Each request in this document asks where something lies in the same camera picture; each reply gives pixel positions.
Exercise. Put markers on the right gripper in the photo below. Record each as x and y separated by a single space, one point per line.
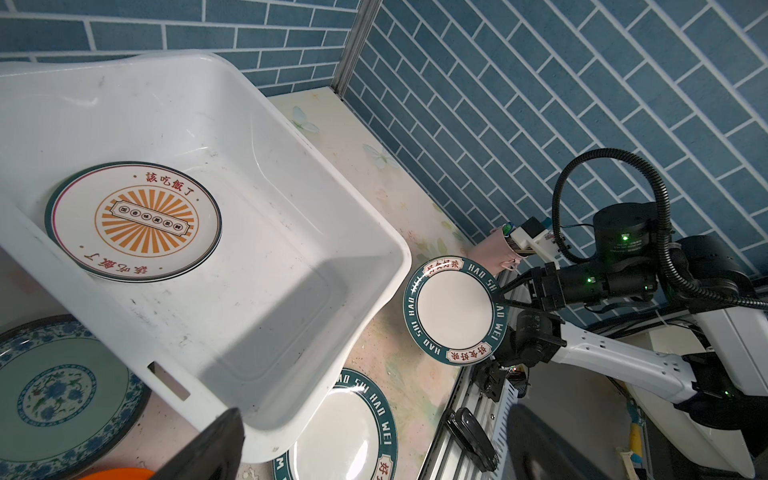
598 286

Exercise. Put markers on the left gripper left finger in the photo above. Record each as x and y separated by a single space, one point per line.
214 454

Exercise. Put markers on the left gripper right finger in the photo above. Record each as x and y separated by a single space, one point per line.
539 452

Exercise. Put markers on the green rimmed white plate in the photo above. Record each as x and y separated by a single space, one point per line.
352 435
452 313

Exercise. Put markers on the orange sunburst plate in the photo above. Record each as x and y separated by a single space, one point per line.
134 222

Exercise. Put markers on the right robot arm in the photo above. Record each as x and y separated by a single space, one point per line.
698 369

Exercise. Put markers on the white plastic bin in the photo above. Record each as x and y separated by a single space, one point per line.
262 322

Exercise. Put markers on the pink pen cup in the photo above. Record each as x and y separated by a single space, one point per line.
495 253

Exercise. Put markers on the black handheld device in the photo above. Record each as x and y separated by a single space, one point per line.
472 439

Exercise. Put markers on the orange plastic plate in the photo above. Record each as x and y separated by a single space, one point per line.
127 473

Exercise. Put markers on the green blue floral plate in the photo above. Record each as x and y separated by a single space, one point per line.
66 399

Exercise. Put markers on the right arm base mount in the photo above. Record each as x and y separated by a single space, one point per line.
491 377

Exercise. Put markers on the aluminium rail frame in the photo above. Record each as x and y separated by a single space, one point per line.
445 458

